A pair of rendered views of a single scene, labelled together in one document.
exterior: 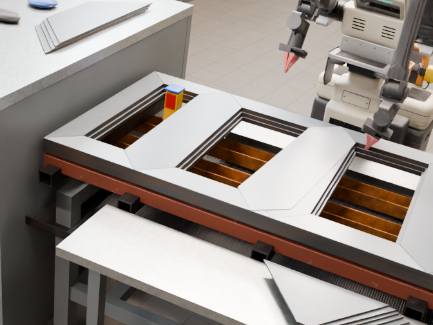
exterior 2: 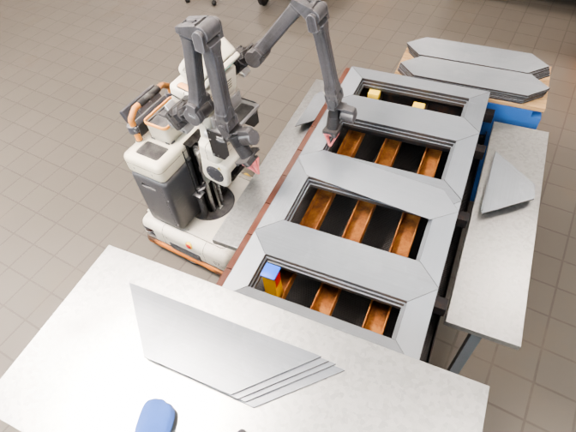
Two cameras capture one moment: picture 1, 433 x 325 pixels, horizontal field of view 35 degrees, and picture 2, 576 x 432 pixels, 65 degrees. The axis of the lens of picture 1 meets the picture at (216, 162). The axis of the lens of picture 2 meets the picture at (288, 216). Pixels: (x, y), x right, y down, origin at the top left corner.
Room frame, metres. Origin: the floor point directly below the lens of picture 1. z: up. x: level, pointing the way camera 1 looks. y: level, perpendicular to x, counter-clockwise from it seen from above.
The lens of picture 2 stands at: (2.16, 1.08, 2.33)
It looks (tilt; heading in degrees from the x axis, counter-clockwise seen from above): 51 degrees down; 279
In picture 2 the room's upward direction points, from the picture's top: 6 degrees counter-clockwise
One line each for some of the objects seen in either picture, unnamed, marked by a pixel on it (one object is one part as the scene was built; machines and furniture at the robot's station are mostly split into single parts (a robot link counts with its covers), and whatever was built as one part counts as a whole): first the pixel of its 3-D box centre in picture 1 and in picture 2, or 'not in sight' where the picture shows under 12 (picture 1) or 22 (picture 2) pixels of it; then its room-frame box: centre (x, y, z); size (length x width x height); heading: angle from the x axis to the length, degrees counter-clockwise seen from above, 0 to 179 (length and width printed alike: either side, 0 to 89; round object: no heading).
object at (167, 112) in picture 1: (172, 113); (273, 285); (2.39, 0.20, 0.78); 0.05 x 0.05 x 0.19; 70
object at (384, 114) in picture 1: (389, 104); (343, 107); (2.11, -0.54, 1.06); 0.12 x 0.09 x 0.12; 156
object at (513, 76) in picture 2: not in sight; (472, 69); (1.39, -1.18, 0.82); 0.80 x 0.40 x 0.06; 160
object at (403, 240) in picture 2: not in sight; (412, 213); (1.79, -0.24, 0.70); 1.66 x 0.08 x 0.05; 70
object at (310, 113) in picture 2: not in sight; (318, 110); (2.24, -0.99, 0.70); 0.39 x 0.12 x 0.04; 70
